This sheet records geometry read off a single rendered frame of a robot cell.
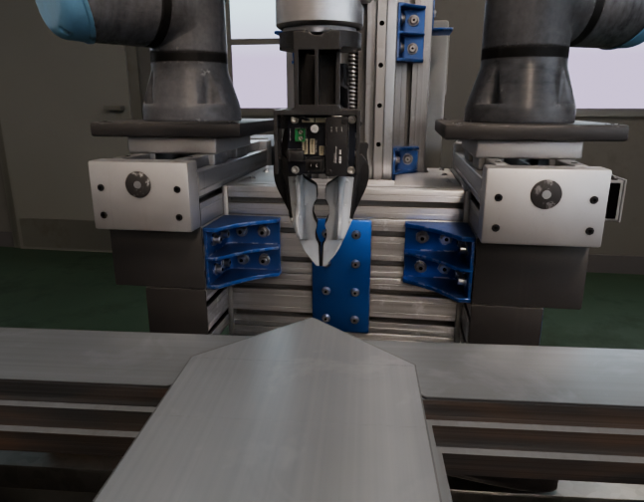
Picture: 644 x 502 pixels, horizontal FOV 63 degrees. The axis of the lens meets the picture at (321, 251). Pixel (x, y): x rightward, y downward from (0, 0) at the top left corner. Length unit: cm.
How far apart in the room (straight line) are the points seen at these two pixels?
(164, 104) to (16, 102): 360
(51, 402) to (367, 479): 25
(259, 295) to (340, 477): 55
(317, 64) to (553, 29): 43
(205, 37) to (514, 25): 43
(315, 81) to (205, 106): 40
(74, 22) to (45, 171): 360
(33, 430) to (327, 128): 32
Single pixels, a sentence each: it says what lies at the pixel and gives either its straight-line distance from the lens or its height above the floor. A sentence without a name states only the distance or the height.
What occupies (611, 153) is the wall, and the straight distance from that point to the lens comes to 376.
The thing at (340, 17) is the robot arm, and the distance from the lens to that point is 46.
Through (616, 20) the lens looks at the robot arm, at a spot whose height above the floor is 117.
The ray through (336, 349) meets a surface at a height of 87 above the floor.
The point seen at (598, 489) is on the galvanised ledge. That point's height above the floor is 68.
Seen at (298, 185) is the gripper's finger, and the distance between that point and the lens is 48.
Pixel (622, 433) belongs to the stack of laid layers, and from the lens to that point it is 43.
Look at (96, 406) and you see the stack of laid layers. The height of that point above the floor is 85.
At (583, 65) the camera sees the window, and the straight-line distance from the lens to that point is 366.
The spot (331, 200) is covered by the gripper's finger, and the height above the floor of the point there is 97.
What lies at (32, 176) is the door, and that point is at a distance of 440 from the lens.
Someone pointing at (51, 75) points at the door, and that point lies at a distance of 423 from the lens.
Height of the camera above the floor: 106
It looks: 16 degrees down
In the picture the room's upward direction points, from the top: straight up
